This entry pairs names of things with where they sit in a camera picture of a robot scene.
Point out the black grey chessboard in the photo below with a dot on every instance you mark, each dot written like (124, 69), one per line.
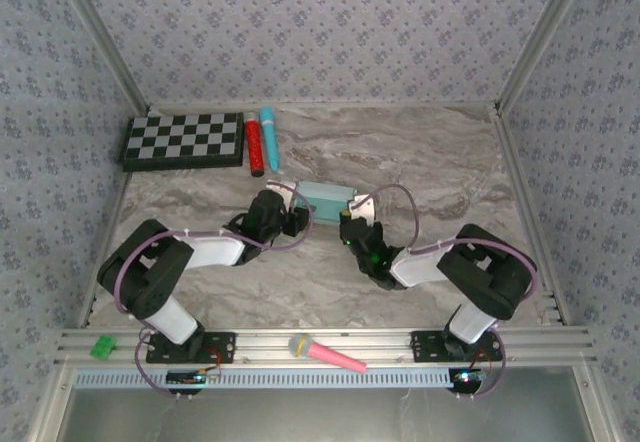
(180, 134)

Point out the pink toy microphone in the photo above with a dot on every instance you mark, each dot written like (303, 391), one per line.
(325, 353)

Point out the aluminium frame post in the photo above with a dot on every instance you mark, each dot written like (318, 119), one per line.
(542, 37)
(102, 37)

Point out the thin aluminium wall rail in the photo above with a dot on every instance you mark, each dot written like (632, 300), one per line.
(325, 106)

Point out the red glitter tube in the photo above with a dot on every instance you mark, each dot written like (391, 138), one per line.
(254, 142)

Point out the aluminium side rail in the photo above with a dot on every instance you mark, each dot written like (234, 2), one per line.
(515, 162)
(117, 199)

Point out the long aluminium mounting rail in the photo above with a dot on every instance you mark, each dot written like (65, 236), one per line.
(380, 347)

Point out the grey metal sheet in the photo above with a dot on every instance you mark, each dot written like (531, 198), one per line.
(320, 417)

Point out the light teal paper box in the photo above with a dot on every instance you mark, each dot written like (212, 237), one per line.
(325, 202)

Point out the green plastic block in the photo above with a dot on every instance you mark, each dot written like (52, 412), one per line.
(102, 348)

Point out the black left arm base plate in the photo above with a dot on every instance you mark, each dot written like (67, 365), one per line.
(220, 347)

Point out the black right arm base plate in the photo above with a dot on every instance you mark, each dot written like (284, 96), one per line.
(425, 347)

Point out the teal marker pen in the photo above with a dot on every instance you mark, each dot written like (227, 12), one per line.
(270, 137)

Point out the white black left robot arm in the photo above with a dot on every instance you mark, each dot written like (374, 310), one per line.
(215, 252)

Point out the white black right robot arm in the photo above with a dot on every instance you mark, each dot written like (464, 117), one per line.
(415, 269)

